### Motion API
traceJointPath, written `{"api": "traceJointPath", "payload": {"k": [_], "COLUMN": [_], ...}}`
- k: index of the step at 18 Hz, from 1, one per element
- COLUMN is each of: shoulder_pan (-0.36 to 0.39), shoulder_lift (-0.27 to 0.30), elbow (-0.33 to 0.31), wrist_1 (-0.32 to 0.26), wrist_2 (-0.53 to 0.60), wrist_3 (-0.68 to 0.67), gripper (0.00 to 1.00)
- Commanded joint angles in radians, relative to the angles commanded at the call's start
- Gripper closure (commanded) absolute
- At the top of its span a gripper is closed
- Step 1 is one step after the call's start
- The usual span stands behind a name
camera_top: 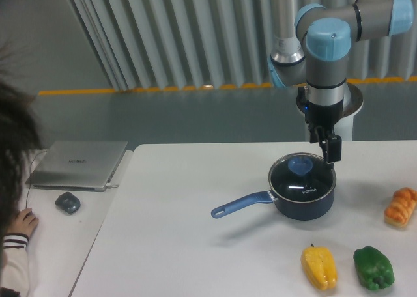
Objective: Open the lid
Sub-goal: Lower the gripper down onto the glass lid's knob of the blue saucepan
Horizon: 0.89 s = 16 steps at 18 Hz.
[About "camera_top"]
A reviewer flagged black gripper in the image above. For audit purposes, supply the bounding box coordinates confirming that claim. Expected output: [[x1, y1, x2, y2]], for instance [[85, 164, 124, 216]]
[[296, 86, 343, 164]]

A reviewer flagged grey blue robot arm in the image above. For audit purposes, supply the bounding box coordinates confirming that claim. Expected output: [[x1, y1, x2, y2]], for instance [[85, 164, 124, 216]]
[[268, 0, 414, 165]]

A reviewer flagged glass lid blue knob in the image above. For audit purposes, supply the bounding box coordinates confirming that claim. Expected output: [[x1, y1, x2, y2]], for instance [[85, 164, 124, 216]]
[[268, 152, 336, 203]]

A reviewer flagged person's hand on mouse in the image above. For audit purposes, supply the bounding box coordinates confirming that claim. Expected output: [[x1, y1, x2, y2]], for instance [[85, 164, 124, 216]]
[[9, 208, 39, 238]]

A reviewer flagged dark blue saucepan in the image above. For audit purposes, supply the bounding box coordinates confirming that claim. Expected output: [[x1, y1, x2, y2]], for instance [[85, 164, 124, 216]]
[[211, 152, 336, 221]]

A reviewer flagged orange braided bread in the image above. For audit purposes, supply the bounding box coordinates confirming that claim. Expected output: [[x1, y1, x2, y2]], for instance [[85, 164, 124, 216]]
[[384, 187, 416, 228]]

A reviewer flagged yellow bell pepper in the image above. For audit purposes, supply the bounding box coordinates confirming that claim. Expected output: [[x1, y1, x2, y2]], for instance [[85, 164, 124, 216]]
[[300, 244, 338, 290]]

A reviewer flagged green bell pepper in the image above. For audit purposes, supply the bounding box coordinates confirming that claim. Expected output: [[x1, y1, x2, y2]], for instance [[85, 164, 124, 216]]
[[353, 246, 395, 291]]

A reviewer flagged grey ribbed radiator panel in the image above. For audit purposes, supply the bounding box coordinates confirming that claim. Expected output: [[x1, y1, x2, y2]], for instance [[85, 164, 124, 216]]
[[60, 0, 417, 92]]

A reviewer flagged silver closed laptop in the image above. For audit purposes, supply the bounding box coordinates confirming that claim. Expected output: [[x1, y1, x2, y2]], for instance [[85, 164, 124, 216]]
[[26, 141, 128, 191]]

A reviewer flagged person's dark hair head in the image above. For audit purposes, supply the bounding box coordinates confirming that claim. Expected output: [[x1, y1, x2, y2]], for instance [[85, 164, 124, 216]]
[[1, 81, 40, 237]]

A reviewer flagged white striped cuff sleeve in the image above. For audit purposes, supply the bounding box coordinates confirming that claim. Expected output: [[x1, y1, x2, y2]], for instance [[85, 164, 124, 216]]
[[1, 233, 30, 296]]

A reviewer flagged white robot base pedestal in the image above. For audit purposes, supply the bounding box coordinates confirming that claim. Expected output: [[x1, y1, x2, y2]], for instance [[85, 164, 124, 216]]
[[298, 81, 364, 142]]

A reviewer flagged thin grey laptop cable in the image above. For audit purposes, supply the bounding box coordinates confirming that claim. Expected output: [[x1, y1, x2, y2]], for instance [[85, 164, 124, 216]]
[[24, 149, 50, 210]]

